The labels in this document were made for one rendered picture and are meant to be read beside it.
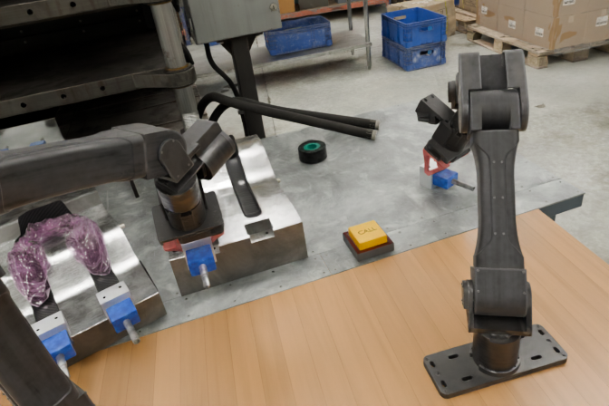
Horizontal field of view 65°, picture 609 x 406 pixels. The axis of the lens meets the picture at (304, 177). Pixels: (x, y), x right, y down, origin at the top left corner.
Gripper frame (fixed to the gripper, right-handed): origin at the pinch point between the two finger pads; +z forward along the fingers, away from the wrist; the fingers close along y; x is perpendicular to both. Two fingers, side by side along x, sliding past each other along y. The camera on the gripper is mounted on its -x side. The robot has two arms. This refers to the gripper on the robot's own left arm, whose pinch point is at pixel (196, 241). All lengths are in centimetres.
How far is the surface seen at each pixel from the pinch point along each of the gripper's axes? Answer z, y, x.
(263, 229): 11.9, -13.0, -4.5
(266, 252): 11.7, -12.2, 0.5
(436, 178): 17, -56, -7
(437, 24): 193, -241, -243
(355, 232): 11.4, -30.5, 2.3
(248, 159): 18.2, -16.2, -27.1
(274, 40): 219, -107, -294
